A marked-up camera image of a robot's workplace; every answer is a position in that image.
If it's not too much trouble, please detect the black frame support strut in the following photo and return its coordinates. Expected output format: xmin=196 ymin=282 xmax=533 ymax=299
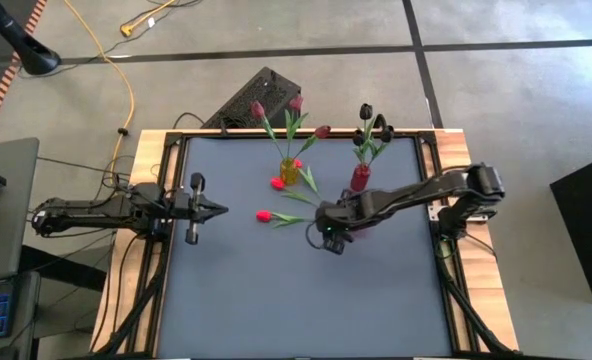
xmin=93 ymin=234 xmax=170 ymax=357
xmin=433 ymin=239 xmax=515 ymax=357

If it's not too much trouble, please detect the black aluminium table frame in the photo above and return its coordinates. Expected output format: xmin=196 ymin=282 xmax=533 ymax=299
xmin=145 ymin=128 xmax=460 ymax=359

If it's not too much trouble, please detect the black box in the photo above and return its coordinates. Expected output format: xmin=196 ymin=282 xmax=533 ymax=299
xmin=549 ymin=149 xmax=592 ymax=305

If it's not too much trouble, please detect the grey-blue table mat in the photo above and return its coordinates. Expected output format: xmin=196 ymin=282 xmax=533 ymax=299
xmin=156 ymin=135 xmax=455 ymax=359

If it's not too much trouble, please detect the black stand base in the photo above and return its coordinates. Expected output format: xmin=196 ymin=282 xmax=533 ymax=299
xmin=0 ymin=0 xmax=62 ymax=76

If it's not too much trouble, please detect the red glass vase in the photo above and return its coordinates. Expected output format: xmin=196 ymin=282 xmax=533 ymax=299
xmin=349 ymin=162 xmax=372 ymax=194

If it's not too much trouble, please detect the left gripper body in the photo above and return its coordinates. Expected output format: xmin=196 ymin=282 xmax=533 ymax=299
xmin=168 ymin=172 xmax=207 ymax=246

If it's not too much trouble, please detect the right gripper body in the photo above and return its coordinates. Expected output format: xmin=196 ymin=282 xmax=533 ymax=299
xmin=315 ymin=192 xmax=372 ymax=256

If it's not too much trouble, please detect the black perforated computer tower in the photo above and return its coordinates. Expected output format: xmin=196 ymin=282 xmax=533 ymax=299
xmin=201 ymin=66 xmax=302 ymax=132

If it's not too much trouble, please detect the yellow glass vase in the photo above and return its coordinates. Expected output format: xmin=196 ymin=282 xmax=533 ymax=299
xmin=279 ymin=157 xmax=301 ymax=186

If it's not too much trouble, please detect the grey side desk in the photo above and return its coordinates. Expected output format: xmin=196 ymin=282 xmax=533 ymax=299
xmin=0 ymin=137 xmax=41 ymax=284

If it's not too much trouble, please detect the yellow cable with plug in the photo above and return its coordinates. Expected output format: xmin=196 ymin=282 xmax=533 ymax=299
xmin=119 ymin=0 xmax=177 ymax=39

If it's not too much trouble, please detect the yellow extension cable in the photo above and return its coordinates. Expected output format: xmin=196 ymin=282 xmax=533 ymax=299
xmin=63 ymin=0 xmax=136 ymax=164

